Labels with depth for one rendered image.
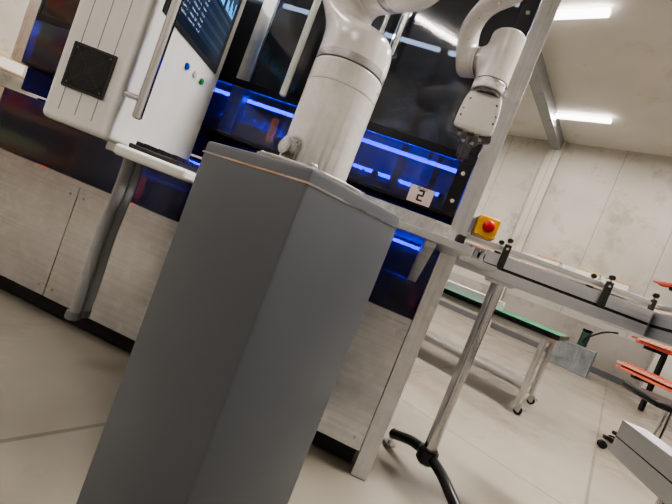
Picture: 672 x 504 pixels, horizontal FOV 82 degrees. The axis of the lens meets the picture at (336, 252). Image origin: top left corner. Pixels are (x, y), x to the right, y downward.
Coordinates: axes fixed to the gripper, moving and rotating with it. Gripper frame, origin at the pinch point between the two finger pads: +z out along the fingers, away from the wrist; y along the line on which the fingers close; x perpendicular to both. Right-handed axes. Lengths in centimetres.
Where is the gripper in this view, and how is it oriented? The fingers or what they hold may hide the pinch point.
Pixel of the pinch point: (462, 152)
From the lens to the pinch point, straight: 107.9
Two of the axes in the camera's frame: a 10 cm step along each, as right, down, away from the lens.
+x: -1.8, -0.2, -9.8
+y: -9.1, -3.6, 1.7
